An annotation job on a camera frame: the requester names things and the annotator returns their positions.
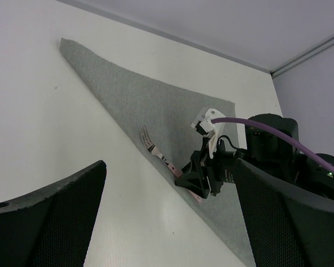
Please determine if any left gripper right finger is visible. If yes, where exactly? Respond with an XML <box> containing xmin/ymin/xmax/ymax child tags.
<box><xmin>234</xmin><ymin>159</ymin><xmax>334</xmax><ymax>266</ymax></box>

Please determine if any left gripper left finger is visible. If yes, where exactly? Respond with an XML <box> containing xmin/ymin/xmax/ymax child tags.
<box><xmin>0</xmin><ymin>160</ymin><xmax>106</xmax><ymax>266</ymax></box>

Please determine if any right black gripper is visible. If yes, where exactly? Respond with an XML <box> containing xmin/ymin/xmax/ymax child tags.
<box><xmin>175</xmin><ymin>139</ymin><xmax>239</xmax><ymax>200</ymax></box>

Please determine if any grey cloth napkin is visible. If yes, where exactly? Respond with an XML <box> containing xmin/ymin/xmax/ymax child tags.
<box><xmin>60</xmin><ymin>39</ymin><xmax>255</xmax><ymax>266</ymax></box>

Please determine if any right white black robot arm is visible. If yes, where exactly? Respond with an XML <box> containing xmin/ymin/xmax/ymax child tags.
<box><xmin>175</xmin><ymin>108</ymin><xmax>334</xmax><ymax>200</ymax></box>

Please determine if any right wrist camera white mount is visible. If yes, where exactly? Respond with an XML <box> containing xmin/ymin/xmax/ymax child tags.
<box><xmin>191</xmin><ymin>108</ymin><xmax>225</xmax><ymax>159</ymax></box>

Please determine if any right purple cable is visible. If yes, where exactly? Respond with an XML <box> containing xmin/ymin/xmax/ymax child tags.
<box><xmin>210</xmin><ymin>117</ymin><xmax>334</xmax><ymax>182</ymax></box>

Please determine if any right aluminium frame post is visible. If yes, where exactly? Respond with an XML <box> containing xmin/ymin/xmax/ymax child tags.
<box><xmin>270</xmin><ymin>33</ymin><xmax>334</xmax><ymax>78</ymax></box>

